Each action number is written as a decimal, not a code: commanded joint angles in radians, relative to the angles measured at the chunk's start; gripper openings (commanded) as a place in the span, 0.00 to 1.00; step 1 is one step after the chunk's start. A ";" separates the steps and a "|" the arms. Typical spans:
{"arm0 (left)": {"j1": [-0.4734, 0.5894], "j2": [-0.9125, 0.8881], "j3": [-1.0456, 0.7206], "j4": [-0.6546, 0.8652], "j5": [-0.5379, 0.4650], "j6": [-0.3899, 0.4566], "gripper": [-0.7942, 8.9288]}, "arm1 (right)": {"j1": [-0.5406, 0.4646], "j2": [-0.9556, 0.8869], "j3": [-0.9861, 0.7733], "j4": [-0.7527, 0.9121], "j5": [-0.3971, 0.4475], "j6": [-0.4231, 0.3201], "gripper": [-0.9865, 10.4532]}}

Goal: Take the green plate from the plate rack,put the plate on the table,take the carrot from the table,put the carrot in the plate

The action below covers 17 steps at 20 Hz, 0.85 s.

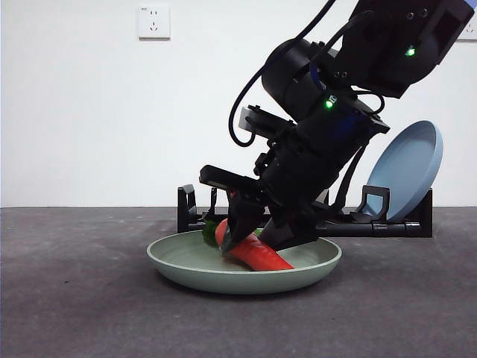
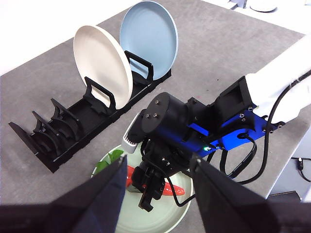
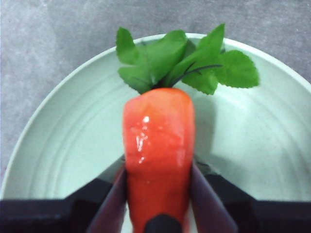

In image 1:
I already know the black plate rack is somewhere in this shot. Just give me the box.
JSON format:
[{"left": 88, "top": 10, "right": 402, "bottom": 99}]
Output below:
[{"left": 177, "top": 184, "right": 434, "bottom": 239}]

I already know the blue plate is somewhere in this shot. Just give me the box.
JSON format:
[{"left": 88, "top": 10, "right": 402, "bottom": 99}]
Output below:
[{"left": 367, "top": 119, "right": 444, "bottom": 222}]

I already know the white wall socket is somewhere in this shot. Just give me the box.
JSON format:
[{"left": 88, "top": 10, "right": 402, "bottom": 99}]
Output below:
[
  {"left": 138, "top": 5, "right": 171, "bottom": 40},
  {"left": 455, "top": 22, "right": 477, "bottom": 43}
]

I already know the green plate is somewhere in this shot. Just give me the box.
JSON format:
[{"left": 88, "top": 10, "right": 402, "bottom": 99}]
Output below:
[{"left": 146, "top": 229, "right": 343, "bottom": 295}]

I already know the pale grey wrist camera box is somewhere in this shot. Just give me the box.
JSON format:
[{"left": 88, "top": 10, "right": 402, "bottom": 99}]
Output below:
[{"left": 238, "top": 105, "right": 262, "bottom": 132}]

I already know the orange toy carrot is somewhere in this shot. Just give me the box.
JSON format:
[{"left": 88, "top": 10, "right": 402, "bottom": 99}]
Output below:
[{"left": 202, "top": 218, "right": 295, "bottom": 271}]

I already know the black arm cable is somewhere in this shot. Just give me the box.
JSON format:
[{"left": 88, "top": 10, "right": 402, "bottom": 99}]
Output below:
[{"left": 227, "top": 0, "right": 338, "bottom": 147}]

